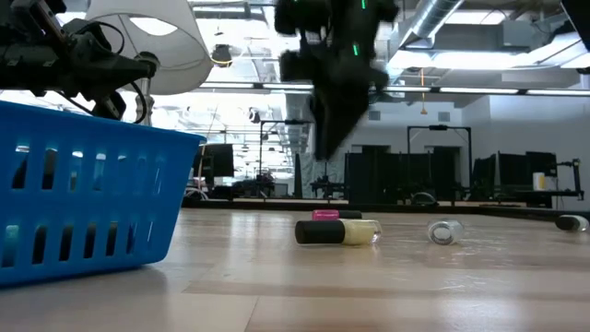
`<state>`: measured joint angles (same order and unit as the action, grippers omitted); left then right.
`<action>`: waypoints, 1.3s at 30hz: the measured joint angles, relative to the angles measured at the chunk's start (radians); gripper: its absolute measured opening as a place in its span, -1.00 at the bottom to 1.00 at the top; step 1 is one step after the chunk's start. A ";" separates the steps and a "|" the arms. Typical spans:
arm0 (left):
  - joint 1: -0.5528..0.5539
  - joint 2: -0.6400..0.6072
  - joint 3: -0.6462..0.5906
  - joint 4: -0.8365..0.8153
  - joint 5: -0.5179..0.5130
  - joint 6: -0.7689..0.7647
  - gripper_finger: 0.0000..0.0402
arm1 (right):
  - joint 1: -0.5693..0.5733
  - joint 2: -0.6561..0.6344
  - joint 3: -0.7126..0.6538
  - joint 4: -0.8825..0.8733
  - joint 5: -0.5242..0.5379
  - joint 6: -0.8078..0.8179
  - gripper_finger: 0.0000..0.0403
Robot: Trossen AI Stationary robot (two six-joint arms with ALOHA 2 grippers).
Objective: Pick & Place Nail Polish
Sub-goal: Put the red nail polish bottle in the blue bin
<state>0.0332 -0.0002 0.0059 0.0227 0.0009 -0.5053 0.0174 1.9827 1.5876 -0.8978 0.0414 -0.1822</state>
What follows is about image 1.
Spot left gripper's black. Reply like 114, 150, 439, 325
64, 30, 156, 122

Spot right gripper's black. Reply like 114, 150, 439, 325
278, 44, 391, 161

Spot pink-red nail polish bottle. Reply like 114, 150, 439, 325
312, 208, 363, 221

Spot yellow nail polish bottle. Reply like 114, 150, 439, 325
294, 219, 384, 246

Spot clear nail polish bottle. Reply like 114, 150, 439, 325
426, 219, 466, 246

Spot black partition cabinets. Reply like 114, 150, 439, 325
344, 151, 462, 205

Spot lamp with white shade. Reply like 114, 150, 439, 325
85, 0, 214, 126

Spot black computer monitor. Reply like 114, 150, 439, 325
193, 143, 235, 179

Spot blue slotted plastic basket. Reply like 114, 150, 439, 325
0, 100, 207, 288

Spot black metal frame stand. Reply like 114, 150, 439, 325
407, 124, 473, 204
258, 118, 315, 185

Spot black aluminium table frame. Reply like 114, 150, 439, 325
182, 197, 590, 219

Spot silver ceiling ventilation duct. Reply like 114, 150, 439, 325
405, 0, 465, 43

